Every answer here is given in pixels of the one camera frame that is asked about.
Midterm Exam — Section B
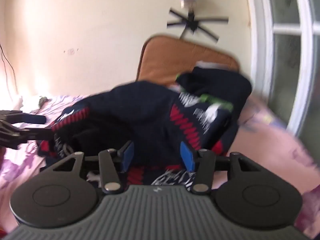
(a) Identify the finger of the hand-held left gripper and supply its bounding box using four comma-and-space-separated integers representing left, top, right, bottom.
0, 122, 54, 150
0, 110, 47, 125

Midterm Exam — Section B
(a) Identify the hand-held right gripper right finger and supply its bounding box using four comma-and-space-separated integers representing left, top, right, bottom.
179, 141, 262, 195

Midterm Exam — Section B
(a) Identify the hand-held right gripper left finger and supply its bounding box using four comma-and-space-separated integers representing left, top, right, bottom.
41, 140, 136, 195

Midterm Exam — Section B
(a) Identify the dark garment with red zigzag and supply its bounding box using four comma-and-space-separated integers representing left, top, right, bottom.
37, 80, 240, 193

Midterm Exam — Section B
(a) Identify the white crumpled cloth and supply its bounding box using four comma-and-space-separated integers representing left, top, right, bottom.
17, 94, 50, 108

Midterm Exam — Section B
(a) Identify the pink floral bedsheet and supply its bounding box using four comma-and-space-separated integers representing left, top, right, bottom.
0, 94, 320, 240

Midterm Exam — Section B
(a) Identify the folded dark garment green trim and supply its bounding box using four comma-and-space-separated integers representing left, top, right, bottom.
175, 66, 252, 112

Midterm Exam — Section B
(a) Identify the brown cushion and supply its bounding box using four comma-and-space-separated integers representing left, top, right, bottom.
136, 35, 240, 83

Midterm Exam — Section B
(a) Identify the thin black wall cable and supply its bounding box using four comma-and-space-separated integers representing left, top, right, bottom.
0, 44, 18, 95

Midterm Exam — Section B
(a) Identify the white window frame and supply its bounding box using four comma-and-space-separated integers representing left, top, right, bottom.
244, 0, 320, 140

